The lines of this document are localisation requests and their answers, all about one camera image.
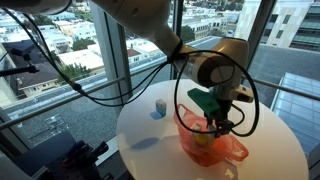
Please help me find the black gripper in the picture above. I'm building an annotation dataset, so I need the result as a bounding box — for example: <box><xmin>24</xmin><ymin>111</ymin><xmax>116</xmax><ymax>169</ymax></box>
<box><xmin>204</xmin><ymin>96</ymin><xmax>236</xmax><ymax>138</ymax></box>

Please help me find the orange plastic bag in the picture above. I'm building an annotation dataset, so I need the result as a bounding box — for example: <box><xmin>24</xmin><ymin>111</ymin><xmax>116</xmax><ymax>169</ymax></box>
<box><xmin>173</xmin><ymin>103</ymin><xmax>250</xmax><ymax>168</ymax></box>

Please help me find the blue and white canister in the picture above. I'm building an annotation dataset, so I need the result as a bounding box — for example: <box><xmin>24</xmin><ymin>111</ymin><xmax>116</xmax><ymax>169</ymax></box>
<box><xmin>155</xmin><ymin>98</ymin><xmax>168</xmax><ymax>118</ymax></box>

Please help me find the glass skylight roof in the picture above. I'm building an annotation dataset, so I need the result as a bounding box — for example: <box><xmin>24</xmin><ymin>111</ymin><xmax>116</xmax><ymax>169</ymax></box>
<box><xmin>269</xmin><ymin>71</ymin><xmax>320</xmax><ymax>155</ymax></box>

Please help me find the black mounting rig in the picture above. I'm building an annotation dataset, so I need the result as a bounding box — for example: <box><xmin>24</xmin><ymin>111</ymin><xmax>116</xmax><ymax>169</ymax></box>
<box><xmin>12</xmin><ymin>130</ymin><xmax>111</xmax><ymax>180</ymax></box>

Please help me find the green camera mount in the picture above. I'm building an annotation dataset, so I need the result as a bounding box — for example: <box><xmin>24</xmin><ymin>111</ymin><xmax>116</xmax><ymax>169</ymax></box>
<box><xmin>186</xmin><ymin>87</ymin><xmax>221</xmax><ymax>120</ymax></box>

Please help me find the looped black cable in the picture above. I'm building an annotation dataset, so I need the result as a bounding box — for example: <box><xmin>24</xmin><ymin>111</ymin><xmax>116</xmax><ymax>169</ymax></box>
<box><xmin>173</xmin><ymin>49</ymin><xmax>261</xmax><ymax>138</ymax></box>

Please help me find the dark window frame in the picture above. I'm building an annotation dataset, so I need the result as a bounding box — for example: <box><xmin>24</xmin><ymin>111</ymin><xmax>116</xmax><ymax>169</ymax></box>
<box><xmin>89</xmin><ymin>0</ymin><xmax>278</xmax><ymax>108</ymax></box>

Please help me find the long black cable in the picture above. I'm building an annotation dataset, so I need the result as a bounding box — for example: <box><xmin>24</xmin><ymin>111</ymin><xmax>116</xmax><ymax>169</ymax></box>
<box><xmin>0</xmin><ymin>5</ymin><xmax>175</xmax><ymax>108</ymax></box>

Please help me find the horizontal metal window rail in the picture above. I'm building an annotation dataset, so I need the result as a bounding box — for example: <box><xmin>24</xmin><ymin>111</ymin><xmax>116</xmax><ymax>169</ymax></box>
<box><xmin>0</xmin><ymin>74</ymin><xmax>320</xmax><ymax>131</ymax></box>

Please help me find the black camera stand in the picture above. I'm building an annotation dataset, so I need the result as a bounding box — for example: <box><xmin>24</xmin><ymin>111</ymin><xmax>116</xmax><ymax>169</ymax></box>
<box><xmin>0</xmin><ymin>47</ymin><xmax>40</xmax><ymax>78</ymax></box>

